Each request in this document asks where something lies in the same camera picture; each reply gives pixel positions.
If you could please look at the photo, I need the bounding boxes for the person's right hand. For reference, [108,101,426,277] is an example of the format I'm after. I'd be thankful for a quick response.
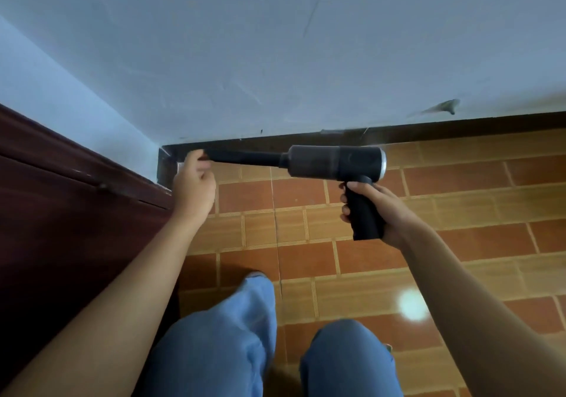
[339,181,432,250]

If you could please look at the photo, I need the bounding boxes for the person's left hand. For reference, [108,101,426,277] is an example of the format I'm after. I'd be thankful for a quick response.
[171,149,217,227]

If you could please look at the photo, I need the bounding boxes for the black handheld vacuum cleaner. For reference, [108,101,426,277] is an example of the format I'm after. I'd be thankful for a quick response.
[203,145,387,241]

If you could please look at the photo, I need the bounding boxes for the person's right forearm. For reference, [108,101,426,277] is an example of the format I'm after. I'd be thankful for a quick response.
[399,228,566,397]

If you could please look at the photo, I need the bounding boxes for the person's left forearm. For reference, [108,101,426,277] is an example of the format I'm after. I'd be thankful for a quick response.
[0,212,202,397]

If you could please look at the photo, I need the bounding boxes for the black skirting board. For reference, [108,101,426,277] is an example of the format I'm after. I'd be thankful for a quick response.
[157,112,566,187]

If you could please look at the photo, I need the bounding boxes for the dark red wooden door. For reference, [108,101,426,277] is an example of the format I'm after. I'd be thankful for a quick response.
[0,104,179,391]

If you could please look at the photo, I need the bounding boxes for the blue jeans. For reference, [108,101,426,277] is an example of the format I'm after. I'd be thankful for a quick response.
[141,272,404,397]

